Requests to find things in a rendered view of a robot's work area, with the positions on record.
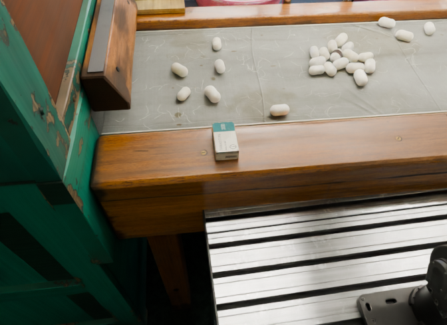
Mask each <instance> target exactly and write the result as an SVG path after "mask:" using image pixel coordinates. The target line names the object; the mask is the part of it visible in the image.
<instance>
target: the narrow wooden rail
mask: <svg viewBox="0 0 447 325"><path fill-rule="evenodd" d="M381 17H387V18H389V19H394V20H395V21H414V20H431V19H447V0H388V1H359V2H328V3H290V4H269V5H230V6H210V7H185V13H166V14H147V15H137V24H136V31H163V30H180V29H213V28H230V27H263V26H281V25H314V24H331V23H364V22H378V20H379V19H380V18H381Z"/></svg>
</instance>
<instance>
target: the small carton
mask: <svg viewBox="0 0 447 325"><path fill-rule="evenodd" d="M212 137H213V143H214V153H215V159H216V161H218V160H234V159H238V158H239V146H238V142H237V136H236V131H235V124H234V122H216V123H212Z"/></svg>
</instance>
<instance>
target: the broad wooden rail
mask: <svg viewBox="0 0 447 325"><path fill-rule="evenodd" d="M235 131H236V136H237V142H238V146H239V158H238V159H234V160H218V161H216V159H215V153H214V143H213V137H212V129H211V128H202V129H192V130H172V131H162V132H143V133H133V134H113V135H104V136H101V137H99V138H98V139H97V141H96V147H95V153H94V161H93V167H92V175H91V180H90V188H91V189H92V192H93V193H94V196H95V197H96V199H97V201H98V203H99V205H100V207H101V208H102V210H103V212H104V214H105V216H106V218H107V219H108V222H109V223H110V226H111V227H112V230H113V231H114V233H115V235H116V237H117V239H131V238H139V237H153V236H160V235H174V234H181V233H195V232H202V231H204V222H203V210H204V209H219V208H226V207H241V206H249V205H263V204H271V203H286V202H294V201H308V200H316V199H331V198H340V197H354V196H361V195H375V194H383V193H398V192H405V191H420V190H428V189H442V188H447V112H442V113H431V114H412V115H401V116H382V117H372V118H352V119H342V120H322V121H312V122H292V123H282V124H262V125H252V126H235ZM204 211H205V210H204Z"/></svg>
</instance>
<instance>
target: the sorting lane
mask: <svg viewBox="0 0 447 325"><path fill-rule="evenodd" d="M427 22H432V23H434V27H435V29H436V30H435V32H434V33H433V34H432V35H427V34H426V33H425V30H424V25H425V24H426V23H427ZM395 23H396V24H395V26H394V27H393V28H391V29H388V28H386V27H382V26H380V25H379V24H378V22H364V23H331V24H314V25H281V26H263V27H230V28H213V29H180V30H163V31H137V32H136V39H135V46H134V55H133V66H132V90H131V106H130V109H129V110H111V111H104V118H103V124H102V133H101V136H104V135H113V134H133V133H143V132H162V131H172V130H192V129H202V128H212V123H216V122H234V124H235V126H252V125H262V124H282V123H292V122H312V121H322V120H342V119H352V118H372V117H382V116H401V115H412V114H431V113H442V112H447V19H431V20H414V21H395ZM399 30H405V31H409V32H411V33H413V35H414V37H413V39H412V40H411V41H408V42H406V41H403V40H400V39H397V38H396V32H397V31H399ZM341 33H346V34H347V36H348V39H347V41H346V42H345V43H344V45H345V44H346V43H347V42H352V43H353V44H354V47H353V49H352V51H353V52H355V53H357V54H358V55H360V54H361V53H367V52H371V53H372V54H373V55H374V57H373V59H374V60H375V70H374V72H373V73H370V74H368V73H366V72H365V74H366V76H367V78H368V82H367V83H366V84H365V85H364V86H359V85H358V84H357V83H356V81H355V79H354V73H348V72H347V70H346V67H345V68H342V69H340V70H337V73H336V75H334V76H329V75H328V74H327V73H326V72H324V73H323V74H317V75H311V74H309V68H310V66H309V61H310V60H311V59H312V58H311V55H310V52H309V49H310V48H311V47H312V46H316V47H317V48H318V49H320V48H321V47H326V48H327V49H328V46H327V43H328V42H329V41H330V40H335V39H336V38H337V37H338V36H339V35H340V34H341ZM215 37H219V38H220V40H221V43H222V47H221V49H220V50H218V51H216V50H214V49H213V46H212V40H213V38H215ZM337 48H338V49H341V50H342V46H341V47H337ZM217 59H221V60H223V63H224V65H225V71H224V72H223V73H218V72H217V71H216V67H215V61H216V60H217ZM175 62H177V63H179V64H181V65H182V66H184V67H186V68H187V69H188V74H187V76H185V77H181V76H178V75H177V74H175V73H173V72H172V70H171V66H172V64H174V63H175ZM207 86H213V87H214V88H215V89H216V90H217V91H218V92H219V93H220V96H221V98H220V101H219V102H216V103H213V102H211V101H210V99H209V98H208V97H207V96H206V95H205V93H204V90H205V88H206V87H207ZM183 87H188V88H189V89H190V91H191V92H190V95H189V96H188V97H187V98H186V99H185V100H184V101H179V100H178V98H177V94H178V93H179V91H181V89H182V88H183ZM278 104H286V105H288V107H289V113H288V114H286V115H282V116H273V115H272V114H271V113H270V108H271V107H272V106H273V105H278Z"/></svg>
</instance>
